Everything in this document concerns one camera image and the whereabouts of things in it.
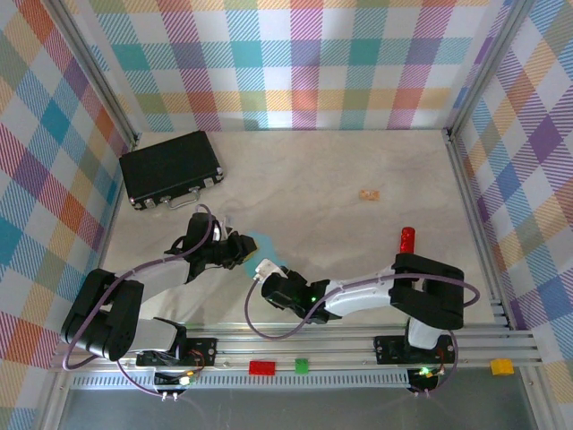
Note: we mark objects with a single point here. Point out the light blue cloth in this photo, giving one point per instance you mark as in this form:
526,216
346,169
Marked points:
268,246

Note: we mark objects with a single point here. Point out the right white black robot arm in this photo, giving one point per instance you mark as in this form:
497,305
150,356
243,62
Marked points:
430,295

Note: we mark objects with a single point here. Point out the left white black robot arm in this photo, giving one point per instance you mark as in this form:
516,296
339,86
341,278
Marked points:
103,322

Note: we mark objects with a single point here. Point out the green toy brick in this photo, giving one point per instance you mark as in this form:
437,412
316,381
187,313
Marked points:
301,365

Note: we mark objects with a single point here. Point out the red toy brick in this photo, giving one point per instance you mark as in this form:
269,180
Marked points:
262,367

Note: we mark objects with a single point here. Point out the red microphone with silver head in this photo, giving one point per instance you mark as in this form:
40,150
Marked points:
407,239

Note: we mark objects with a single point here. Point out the black controller board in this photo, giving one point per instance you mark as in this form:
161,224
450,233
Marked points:
425,378
170,380

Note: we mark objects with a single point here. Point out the yellow toy brick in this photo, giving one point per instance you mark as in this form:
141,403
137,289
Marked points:
502,367

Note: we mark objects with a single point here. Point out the aluminium mounting rail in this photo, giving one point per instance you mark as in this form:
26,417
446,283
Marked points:
313,347

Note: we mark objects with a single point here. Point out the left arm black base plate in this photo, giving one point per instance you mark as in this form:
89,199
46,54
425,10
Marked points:
206,349

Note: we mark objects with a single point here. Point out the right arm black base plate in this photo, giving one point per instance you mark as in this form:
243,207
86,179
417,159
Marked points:
387,349

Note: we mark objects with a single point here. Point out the aluminium side rail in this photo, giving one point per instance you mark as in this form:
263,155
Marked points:
472,224

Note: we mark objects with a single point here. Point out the aluminium frame post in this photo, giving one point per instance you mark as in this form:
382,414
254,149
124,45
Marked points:
95,67
485,67

